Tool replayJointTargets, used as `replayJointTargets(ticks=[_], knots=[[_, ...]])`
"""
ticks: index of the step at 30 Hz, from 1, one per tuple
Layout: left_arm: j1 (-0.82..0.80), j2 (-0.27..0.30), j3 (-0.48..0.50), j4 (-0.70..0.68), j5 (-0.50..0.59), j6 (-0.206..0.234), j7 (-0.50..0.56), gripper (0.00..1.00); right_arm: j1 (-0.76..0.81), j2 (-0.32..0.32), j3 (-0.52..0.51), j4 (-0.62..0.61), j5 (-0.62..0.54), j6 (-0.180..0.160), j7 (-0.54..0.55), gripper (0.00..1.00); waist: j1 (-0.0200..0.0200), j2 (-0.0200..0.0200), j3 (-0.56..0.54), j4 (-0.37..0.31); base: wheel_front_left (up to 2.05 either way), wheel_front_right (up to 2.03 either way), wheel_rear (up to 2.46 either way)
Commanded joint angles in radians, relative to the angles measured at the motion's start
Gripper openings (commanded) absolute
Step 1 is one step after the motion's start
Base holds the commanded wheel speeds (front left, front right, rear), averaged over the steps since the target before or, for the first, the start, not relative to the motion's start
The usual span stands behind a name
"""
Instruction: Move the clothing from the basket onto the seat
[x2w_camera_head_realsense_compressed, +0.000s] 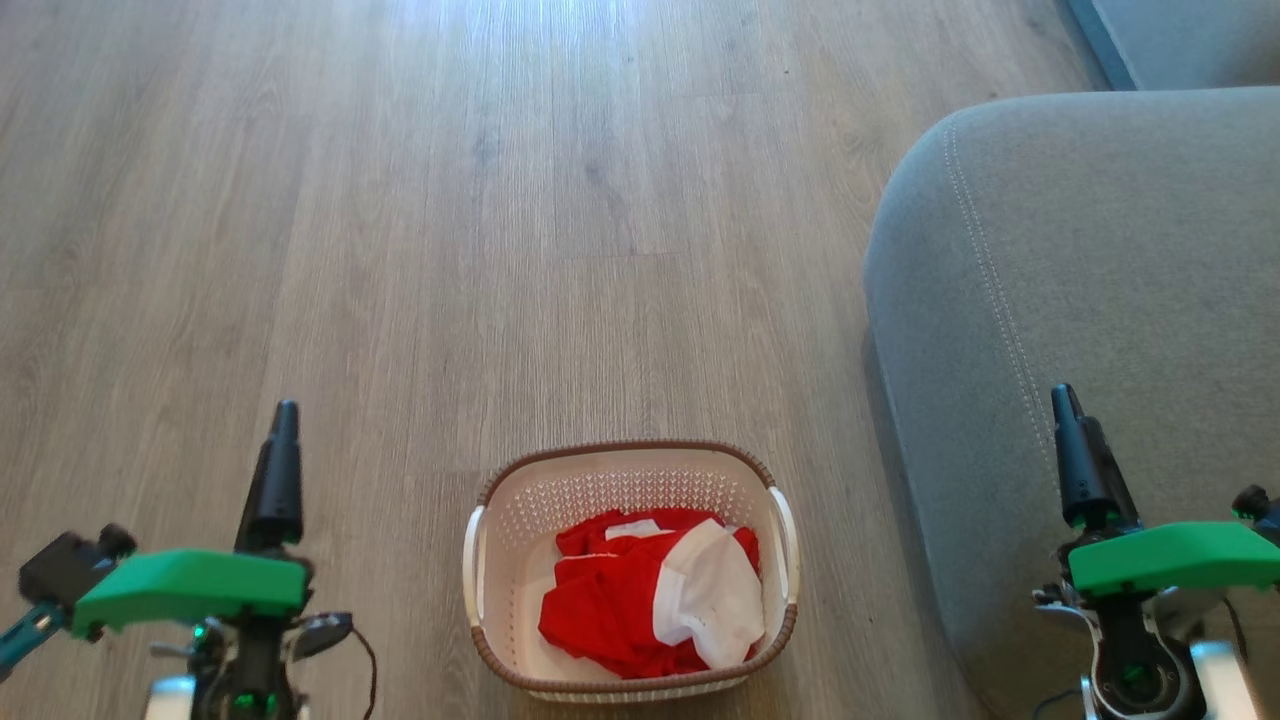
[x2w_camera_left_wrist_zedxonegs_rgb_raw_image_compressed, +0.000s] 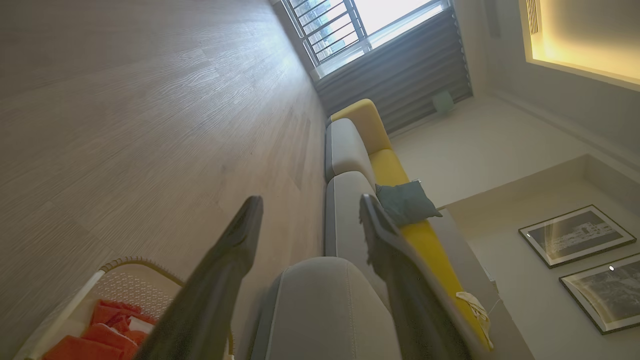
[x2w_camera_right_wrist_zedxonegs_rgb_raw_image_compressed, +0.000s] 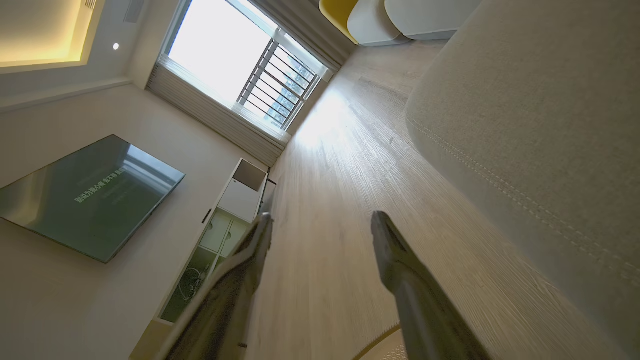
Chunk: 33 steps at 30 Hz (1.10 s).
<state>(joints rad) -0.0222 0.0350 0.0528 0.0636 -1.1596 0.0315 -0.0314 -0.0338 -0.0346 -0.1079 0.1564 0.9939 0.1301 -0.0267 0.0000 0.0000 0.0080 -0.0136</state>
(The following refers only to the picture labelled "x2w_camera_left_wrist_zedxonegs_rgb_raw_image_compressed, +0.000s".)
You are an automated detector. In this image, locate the recessed ceiling cove light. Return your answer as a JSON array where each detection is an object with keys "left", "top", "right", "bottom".
[{"left": 519, "top": 0, "right": 640, "bottom": 92}]

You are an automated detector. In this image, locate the small pale green wall device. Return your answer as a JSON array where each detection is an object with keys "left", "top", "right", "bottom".
[{"left": 432, "top": 91, "right": 455, "bottom": 115}]

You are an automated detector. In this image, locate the cream crumpled cloth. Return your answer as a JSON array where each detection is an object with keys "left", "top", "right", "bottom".
[{"left": 456, "top": 291, "right": 495, "bottom": 349}]

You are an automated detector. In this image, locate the grey pleated curtain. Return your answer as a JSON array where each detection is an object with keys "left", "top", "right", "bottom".
[{"left": 314, "top": 7, "right": 474, "bottom": 134}]

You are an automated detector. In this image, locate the metal window railing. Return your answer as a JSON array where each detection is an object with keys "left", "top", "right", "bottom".
[{"left": 287, "top": 0, "right": 372, "bottom": 67}]

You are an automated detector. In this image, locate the red-orange garment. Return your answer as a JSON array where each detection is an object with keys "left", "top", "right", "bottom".
[{"left": 42, "top": 334, "right": 133, "bottom": 360}]

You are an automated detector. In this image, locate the large window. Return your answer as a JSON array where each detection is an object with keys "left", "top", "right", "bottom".
[{"left": 281, "top": 0, "right": 452, "bottom": 81}]

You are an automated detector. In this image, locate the cream perforated laundry basket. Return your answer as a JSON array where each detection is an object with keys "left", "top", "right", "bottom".
[{"left": 15, "top": 256, "right": 236, "bottom": 360}]

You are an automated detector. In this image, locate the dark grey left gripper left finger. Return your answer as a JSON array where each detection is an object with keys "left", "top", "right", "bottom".
[{"left": 132, "top": 195, "right": 264, "bottom": 360}]

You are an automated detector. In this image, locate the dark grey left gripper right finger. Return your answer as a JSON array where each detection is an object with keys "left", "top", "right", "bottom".
[{"left": 359, "top": 194, "right": 490, "bottom": 360}]

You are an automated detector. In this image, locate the grey and yellow sofa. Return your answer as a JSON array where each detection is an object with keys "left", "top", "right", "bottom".
[{"left": 250, "top": 98, "right": 536, "bottom": 360}]

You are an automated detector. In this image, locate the orange garment with white trim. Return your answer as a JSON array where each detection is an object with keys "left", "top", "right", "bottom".
[{"left": 89, "top": 299, "right": 157, "bottom": 347}]

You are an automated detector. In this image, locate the ceiling air vent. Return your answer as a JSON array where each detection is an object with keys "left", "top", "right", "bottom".
[{"left": 525, "top": 0, "right": 541, "bottom": 35}]

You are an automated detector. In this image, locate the black framed picture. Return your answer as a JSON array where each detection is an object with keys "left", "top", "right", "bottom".
[
  {"left": 518, "top": 204, "right": 637, "bottom": 269},
  {"left": 559, "top": 252, "right": 640, "bottom": 335}
]

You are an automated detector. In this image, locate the teal cushion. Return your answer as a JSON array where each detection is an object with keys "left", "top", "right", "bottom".
[{"left": 375, "top": 180, "right": 443, "bottom": 228}]

